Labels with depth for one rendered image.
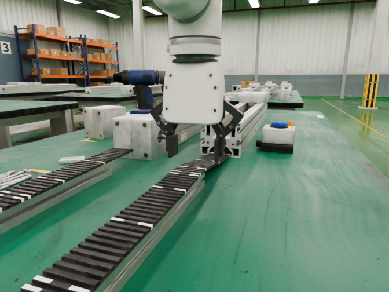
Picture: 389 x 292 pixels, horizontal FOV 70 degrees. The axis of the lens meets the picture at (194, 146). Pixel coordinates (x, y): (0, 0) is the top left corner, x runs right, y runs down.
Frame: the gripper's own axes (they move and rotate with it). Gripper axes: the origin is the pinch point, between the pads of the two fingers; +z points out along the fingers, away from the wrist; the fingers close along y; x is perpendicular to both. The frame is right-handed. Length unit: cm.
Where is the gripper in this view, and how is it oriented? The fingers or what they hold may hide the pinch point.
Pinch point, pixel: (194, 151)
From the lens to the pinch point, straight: 49.5
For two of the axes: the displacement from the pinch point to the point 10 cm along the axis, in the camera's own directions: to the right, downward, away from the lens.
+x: 3.2, -2.2, 9.2
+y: 9.5, 0.7, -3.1
